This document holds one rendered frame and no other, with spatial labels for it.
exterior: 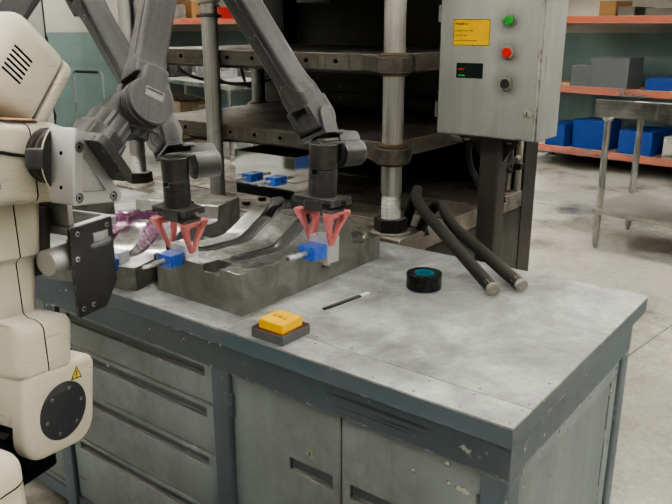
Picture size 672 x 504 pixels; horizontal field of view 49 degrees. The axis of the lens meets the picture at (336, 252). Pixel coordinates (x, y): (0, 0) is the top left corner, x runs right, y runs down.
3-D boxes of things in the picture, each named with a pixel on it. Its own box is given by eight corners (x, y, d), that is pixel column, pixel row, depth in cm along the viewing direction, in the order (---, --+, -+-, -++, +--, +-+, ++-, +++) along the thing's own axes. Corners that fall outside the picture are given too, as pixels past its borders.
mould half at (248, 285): (241, 316, 149) (238, 253, 145) (158, 290, 165) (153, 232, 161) (379, 257, 187) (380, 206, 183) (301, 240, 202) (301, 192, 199)
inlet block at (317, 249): (297, 274, 141) (297, 247, 140) (277, 269, 144) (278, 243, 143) (338, 260, 151) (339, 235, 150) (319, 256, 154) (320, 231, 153)
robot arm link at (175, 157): (155, 152, 153) (166, 155, 149) (185, 148, 157) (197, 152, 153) (158, 184, 155) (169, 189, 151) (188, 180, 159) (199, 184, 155)
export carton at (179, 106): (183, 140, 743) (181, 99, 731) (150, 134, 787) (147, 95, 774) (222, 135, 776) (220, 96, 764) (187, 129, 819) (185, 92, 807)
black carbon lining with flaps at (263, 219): (240, 271, 156) (238, 228, 153) (188, 257, 165) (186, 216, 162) (339, 235, 182) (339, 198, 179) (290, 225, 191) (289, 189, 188)
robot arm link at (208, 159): (148, 139, 158) (159, 121, 151) (196, 134, 164) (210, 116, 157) (164, 190, 156) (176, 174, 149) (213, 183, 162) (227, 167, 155)
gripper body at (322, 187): (313, 198, 153) (313, 163, 151) (352, 206, 147) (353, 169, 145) (292, 203, 148) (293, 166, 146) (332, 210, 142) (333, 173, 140)
